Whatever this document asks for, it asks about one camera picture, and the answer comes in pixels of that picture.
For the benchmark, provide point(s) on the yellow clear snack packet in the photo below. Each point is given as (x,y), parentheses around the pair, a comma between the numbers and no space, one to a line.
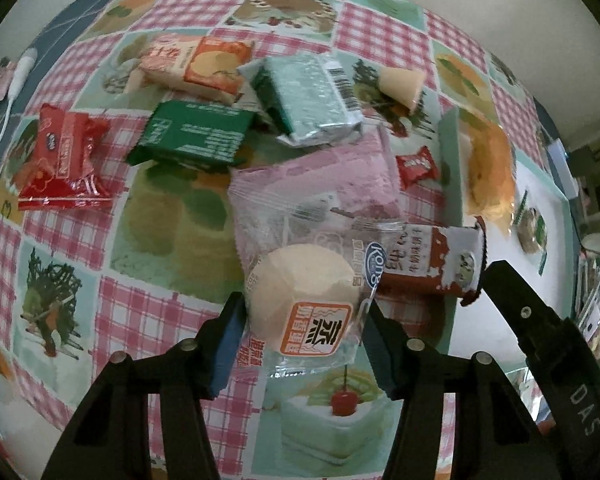
(487,165)

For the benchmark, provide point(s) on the orange and pink cracker packet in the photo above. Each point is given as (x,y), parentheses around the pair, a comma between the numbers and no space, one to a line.
(200,67)

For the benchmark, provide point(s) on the small red candy packet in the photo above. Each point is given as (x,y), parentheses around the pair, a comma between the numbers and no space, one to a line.
(417,165)

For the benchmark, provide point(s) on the clear steamed cake packet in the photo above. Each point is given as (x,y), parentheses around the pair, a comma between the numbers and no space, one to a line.
(300,290)

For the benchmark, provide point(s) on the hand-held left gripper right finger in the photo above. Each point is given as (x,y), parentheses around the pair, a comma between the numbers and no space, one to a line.
(380,357)

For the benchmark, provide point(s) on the blue grid cloth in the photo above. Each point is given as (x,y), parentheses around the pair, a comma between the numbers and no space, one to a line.
(55,35)

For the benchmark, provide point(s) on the silver green snack packet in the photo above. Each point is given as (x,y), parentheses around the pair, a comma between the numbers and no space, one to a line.
(307,97)

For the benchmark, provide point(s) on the red snack packet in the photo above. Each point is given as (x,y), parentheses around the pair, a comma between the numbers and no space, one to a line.
(62,160)

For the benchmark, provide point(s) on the pale blue box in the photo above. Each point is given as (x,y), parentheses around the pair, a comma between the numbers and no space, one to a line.
(560,160)

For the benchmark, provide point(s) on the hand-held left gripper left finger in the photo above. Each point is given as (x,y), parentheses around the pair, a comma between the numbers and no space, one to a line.
(227,347)

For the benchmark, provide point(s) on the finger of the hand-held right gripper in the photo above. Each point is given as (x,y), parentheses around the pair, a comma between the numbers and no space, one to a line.
(545,340)

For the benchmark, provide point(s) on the pink clear snack packet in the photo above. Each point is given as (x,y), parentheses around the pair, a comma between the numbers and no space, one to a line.
(340,175)

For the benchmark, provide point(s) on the cream cone-shaped snack packet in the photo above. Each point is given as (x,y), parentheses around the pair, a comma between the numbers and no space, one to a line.
(402,85)

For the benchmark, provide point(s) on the dark green snack packet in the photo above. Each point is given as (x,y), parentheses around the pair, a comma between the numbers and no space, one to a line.
(195,132)

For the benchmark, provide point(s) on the brown and white snack packet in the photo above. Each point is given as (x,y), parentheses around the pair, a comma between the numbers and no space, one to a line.
(430,262)

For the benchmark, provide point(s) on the pink labelled small item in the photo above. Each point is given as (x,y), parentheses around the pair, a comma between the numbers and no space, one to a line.
(2,77)

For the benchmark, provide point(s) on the colourful packets pile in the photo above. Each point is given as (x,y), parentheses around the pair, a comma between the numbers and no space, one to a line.
(595,295)

